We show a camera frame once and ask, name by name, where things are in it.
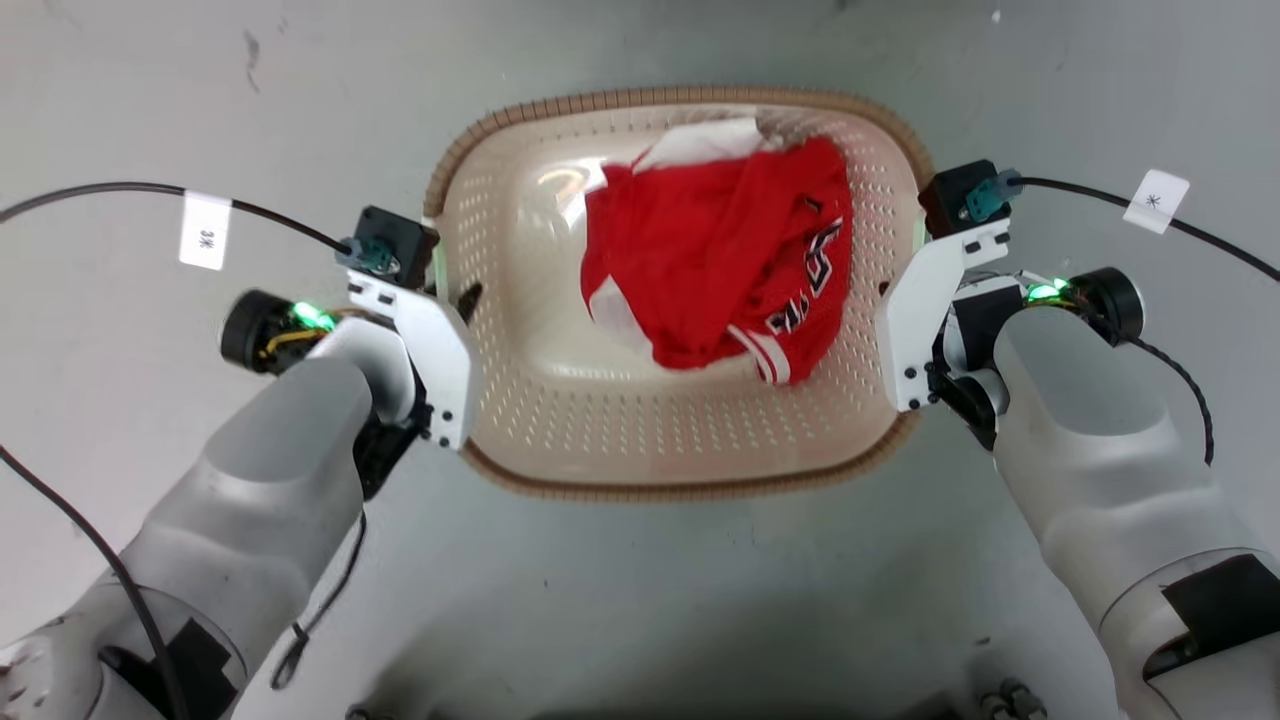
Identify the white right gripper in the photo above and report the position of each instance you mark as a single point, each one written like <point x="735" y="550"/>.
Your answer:
<point x="910" y="330"/>

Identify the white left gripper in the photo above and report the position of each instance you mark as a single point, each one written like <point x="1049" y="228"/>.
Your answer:
<point x="445" y="370"/>

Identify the beige plastic laundry basket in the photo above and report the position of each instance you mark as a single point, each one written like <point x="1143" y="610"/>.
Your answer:
<point x="600" y="430"/>

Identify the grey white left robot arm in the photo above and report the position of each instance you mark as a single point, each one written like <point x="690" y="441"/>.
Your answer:
<point x="270" y="470"/>

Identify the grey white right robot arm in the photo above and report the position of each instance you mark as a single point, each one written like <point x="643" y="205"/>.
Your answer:
<point x="1090" y="440"/>

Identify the red sports jersey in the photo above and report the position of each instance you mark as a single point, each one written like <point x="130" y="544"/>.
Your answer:
<point x="720" y="250"/>

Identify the white cloth garment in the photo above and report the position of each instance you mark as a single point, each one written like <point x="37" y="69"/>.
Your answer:
<point x="700" y="142"/>

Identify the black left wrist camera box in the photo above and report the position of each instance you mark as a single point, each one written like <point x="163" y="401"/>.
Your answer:
<point x="398" y="240"/>

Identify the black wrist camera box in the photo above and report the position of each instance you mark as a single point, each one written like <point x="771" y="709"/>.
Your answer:
<point x="398" y="240"/>
<point x="960" y="195"/>

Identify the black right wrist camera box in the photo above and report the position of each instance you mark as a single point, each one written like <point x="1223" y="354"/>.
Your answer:
<point x="960" y="195"/>

